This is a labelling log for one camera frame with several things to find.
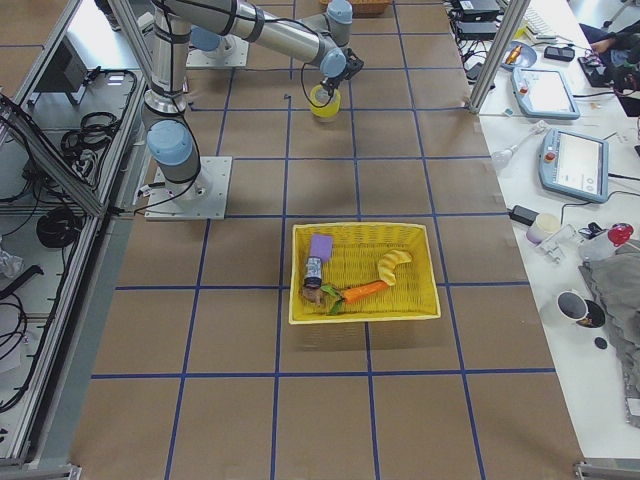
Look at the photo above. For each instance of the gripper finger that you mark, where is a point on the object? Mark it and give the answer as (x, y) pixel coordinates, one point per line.
(326, 90)

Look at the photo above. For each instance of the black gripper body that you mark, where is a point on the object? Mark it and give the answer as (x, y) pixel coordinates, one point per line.
(333, 81)

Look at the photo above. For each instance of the yellow tape roll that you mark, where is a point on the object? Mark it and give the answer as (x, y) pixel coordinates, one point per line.
(322, 108)

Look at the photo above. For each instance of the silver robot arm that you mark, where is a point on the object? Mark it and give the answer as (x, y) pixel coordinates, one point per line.
(217, 29)
(211, 43)

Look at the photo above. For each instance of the purple block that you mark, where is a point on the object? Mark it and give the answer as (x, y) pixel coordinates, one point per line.
(321, 246)

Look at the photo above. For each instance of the brass cylinder tool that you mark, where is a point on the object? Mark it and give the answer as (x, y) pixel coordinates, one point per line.
(513, 55)

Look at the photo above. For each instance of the blue plate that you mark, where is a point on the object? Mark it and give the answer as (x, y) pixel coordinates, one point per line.
(527, 58)

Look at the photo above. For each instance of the white light bulb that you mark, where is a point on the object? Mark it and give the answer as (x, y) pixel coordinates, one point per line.
(500, 159)

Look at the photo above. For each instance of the toy croissant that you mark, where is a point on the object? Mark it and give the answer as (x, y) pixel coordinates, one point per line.
(387, 264)

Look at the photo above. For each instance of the yellow plastic woven basket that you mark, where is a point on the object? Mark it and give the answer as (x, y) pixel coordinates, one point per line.
(357, 247)

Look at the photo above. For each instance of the far teach pendant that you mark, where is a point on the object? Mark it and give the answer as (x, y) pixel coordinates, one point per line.
(543, 94)

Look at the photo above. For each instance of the teach pendant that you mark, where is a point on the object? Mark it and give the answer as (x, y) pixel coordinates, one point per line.
(543, 94)
(575, 165)

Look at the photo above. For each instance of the small labelled bottle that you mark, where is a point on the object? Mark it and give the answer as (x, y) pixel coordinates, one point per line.
(313, 275)

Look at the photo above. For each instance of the brown toy piece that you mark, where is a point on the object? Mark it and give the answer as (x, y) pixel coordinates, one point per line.
(314, 295)

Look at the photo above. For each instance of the toy carrot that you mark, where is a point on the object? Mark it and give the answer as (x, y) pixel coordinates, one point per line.
(351, 295)

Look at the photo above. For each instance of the black power adapter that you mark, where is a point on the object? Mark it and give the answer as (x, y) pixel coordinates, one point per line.
(522, 215)

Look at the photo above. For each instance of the near teach pendant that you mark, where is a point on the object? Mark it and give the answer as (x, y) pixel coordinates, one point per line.
(575, 165)

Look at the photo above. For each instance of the lavender cup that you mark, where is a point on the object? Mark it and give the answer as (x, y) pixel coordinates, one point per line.
(544, 225)

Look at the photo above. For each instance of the red round object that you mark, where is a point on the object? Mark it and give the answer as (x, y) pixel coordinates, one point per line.
(619, 233)

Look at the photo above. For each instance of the grey cloth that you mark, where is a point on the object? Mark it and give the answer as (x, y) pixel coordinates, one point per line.
(614, 284)

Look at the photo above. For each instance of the white black mug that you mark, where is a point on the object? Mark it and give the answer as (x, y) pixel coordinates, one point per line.
(583, 312)

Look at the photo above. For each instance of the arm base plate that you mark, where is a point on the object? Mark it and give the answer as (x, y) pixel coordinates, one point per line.
(237, 59)
(206, 198)

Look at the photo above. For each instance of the aluminium frame post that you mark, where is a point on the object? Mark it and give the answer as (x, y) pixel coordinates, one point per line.
(511, 21)

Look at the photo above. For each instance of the clear plastic bracket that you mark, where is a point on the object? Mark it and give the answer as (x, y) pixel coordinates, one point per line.
(565, 239)

